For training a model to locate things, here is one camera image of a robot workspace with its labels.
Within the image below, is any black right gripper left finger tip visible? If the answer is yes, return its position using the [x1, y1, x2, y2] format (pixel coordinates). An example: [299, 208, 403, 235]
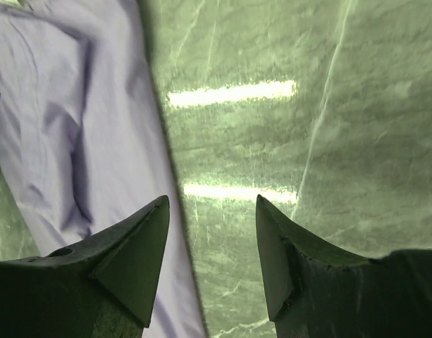
[0, 196, 169, 337]

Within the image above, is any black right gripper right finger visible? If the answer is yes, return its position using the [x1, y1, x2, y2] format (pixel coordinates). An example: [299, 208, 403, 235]
[256, 196, 432, 337]

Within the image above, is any lavender t shirt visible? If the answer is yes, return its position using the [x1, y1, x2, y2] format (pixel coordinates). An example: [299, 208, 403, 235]
[0, 1, 206, 337]

